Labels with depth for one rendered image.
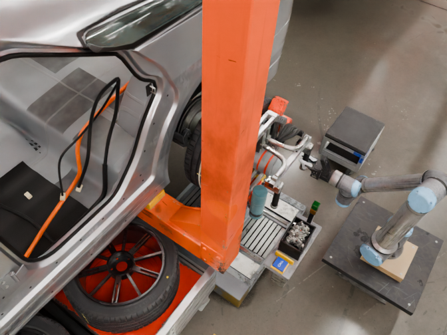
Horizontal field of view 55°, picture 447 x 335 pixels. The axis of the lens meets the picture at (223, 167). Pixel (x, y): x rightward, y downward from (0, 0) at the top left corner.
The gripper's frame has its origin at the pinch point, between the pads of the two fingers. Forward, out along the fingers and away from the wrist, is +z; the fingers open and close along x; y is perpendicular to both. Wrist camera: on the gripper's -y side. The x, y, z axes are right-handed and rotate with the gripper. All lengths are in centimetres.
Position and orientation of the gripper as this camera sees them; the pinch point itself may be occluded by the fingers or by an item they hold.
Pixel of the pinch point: (302, 157)
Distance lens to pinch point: 254.9
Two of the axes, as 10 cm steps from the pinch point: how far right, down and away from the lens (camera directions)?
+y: -0.5, 6.2, 7.9
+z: -8.2, -4.8, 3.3
